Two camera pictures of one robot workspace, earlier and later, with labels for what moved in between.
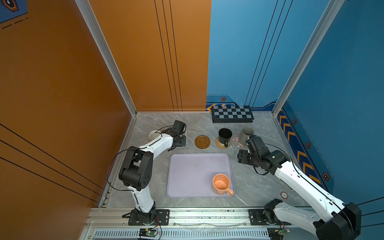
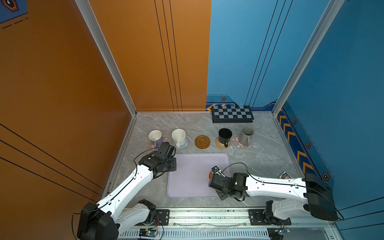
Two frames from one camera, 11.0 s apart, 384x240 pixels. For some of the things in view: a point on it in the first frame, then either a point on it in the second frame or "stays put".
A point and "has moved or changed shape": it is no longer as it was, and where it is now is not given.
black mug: x=224 y=136 stays put
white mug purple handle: x=154 y=134 stays put
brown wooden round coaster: x=202 y=141 stays put
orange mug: x=220 y=184 has moved or changed shape
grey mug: x=245 y=132 stays put
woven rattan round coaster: x=222 y=145 stays put
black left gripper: x=183 y=140 -> x=173 y=160
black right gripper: x=241 y=156 -> x=222 y=197
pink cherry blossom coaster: x=236 y=139 stays put
